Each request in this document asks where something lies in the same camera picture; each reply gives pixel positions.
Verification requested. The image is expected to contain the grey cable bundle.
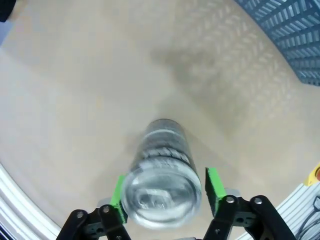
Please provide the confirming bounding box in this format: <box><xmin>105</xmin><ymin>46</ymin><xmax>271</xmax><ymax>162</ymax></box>
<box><xmin>294</xmin><ymin>197</ymin><xmax>320</xmax><ymax>240</ymax></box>

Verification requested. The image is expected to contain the black object at edge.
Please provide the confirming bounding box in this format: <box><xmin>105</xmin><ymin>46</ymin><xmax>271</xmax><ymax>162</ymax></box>
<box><xmin>0</xmin><ymin>0</ymin><xmax>16</xmax><ymax>23</ymax></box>

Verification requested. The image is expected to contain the grey plastic lattice basket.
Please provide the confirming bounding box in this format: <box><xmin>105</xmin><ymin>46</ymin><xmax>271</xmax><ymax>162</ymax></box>
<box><xmin>234</xmin><ymin>0</ymin><xmax>320</xmax><ymax>87</ymax></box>

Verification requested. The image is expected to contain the white aluminium frame rail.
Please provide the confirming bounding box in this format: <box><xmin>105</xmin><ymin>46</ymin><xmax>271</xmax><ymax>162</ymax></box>
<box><xmin>0</xmin><ymin>162</ymin><xmax>62</xmax><ymax>237</ymax></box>

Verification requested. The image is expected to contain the silver aluminium frame profile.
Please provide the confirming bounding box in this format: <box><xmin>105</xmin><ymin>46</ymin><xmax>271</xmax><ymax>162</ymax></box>
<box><xmin>236</xmin><ymin>182</ymin><xmax>320</xmax><ymax>240</ymax></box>

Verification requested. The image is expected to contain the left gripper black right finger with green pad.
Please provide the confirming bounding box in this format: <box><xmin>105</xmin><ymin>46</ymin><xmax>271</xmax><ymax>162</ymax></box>
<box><xmin>201</xmin><ymin>166</ymin><xmax>298</xmax><ymax>240</ymax></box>

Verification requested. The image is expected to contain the yellow emergency stop box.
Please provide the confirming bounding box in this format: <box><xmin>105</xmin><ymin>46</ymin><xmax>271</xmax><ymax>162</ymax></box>
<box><xmin>303</xmin><ymin>161</ymin><xmax>320</xmax><ymax>187</ymax></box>

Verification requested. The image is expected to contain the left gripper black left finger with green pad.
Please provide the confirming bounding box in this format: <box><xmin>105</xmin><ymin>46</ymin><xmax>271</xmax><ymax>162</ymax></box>
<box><xmin>57</xmin><ymin>174</ymin><xmax>131</xmax><ymax>240</ymax></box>

